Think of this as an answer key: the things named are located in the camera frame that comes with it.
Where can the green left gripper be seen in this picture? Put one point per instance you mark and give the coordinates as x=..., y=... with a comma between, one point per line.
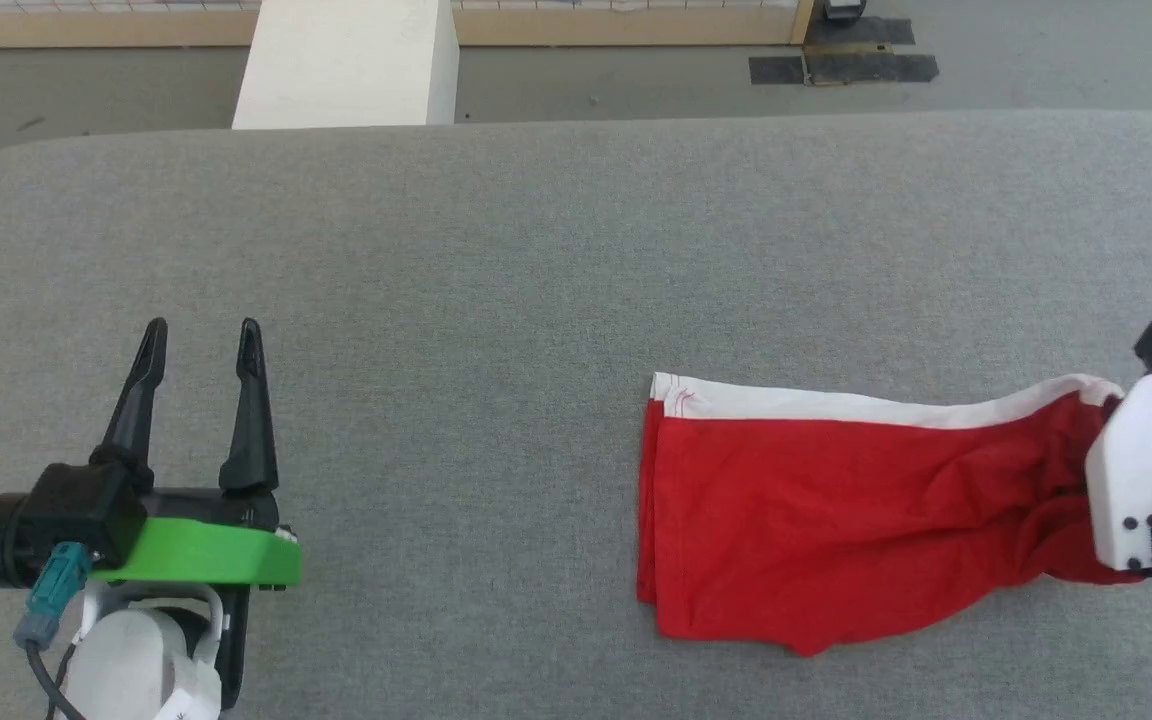
x=196, y=555

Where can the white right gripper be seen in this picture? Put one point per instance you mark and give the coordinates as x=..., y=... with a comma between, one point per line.
x=1131, y=470

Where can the red and white garment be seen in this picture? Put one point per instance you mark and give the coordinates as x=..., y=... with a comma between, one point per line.
x=836, y=520

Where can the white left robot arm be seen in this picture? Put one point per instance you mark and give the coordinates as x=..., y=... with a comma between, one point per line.
x=136, y=660

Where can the grey fabric sofa seat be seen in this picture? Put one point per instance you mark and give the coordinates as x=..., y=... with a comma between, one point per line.
x=436, y=300

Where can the white rectangular box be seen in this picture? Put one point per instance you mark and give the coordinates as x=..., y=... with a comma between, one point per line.
x=346, y=60

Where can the long black floor tape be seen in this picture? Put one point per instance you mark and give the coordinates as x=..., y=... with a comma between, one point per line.
x=876, y=67

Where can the black tape under foot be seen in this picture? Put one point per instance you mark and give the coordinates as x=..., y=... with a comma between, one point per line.
x=866, y=31

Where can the small black floor tape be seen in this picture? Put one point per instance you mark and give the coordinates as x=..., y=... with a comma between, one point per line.
x=776, y=70

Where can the grey metal stand foot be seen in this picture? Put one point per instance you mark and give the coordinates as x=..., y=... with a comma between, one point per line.
x=844, y=8

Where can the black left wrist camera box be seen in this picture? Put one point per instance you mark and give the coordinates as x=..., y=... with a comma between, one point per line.
x=76, y=510

